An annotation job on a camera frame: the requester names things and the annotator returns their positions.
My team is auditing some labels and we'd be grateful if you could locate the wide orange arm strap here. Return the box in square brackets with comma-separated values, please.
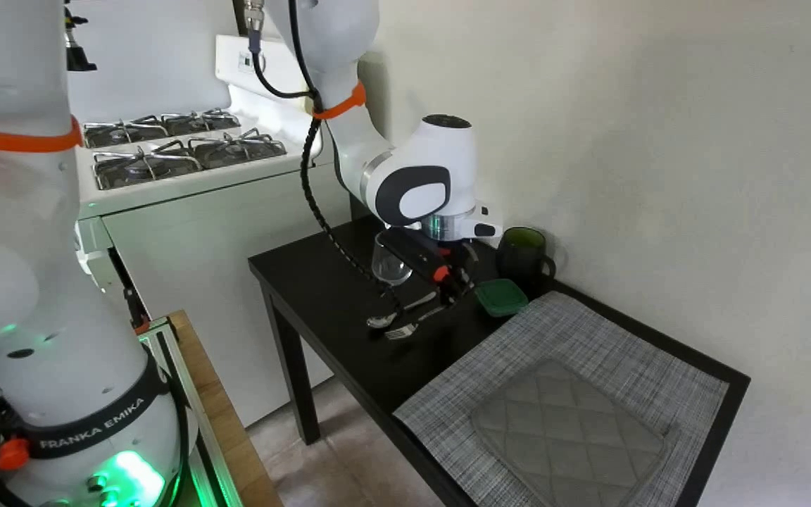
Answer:
[0, 116, 84, 155]

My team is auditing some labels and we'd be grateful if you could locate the black stove grate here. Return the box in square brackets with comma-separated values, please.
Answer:
[83, 107, 246, 148]
[90, 127, 288, 190]

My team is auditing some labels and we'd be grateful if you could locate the white gas stove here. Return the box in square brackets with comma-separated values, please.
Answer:
[62, 33, 357, 431]

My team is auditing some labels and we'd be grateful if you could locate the silver metal spoon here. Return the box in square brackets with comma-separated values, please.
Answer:
[363, 290, 439, 333]

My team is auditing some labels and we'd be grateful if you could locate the dark bowl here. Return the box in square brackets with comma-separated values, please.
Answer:
[495, 224, 559, 285]

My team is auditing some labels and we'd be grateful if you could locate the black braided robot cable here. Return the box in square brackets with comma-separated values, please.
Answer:
[246, 0, 400, 293]

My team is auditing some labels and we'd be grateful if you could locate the grey quilted pot holder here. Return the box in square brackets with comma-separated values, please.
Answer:
[467, 354, 680, 507]

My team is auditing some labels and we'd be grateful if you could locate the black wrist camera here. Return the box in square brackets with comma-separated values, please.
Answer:
[380, 224, 456, 286]

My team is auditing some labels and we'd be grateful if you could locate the orange forearm strap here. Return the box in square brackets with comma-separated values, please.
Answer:
[312, 81, 373, 123]

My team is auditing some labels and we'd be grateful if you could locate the clear glass cup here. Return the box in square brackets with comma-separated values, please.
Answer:
[370, 231, 418, 286]

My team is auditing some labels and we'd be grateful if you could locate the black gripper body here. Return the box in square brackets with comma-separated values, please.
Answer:
[433, 238, 485, 286]

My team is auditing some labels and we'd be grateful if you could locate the black table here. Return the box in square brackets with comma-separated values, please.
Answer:
[247, 219, 756, 507]

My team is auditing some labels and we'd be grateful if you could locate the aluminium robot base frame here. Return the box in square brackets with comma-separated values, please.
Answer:
[136, 317, 239, 507]

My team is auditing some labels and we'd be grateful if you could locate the grey woven placemat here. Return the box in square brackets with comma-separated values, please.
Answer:
[393, 286, 732, 507]

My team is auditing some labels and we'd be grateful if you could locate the wooden base board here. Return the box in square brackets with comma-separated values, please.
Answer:
[136, 309, 288, 507]

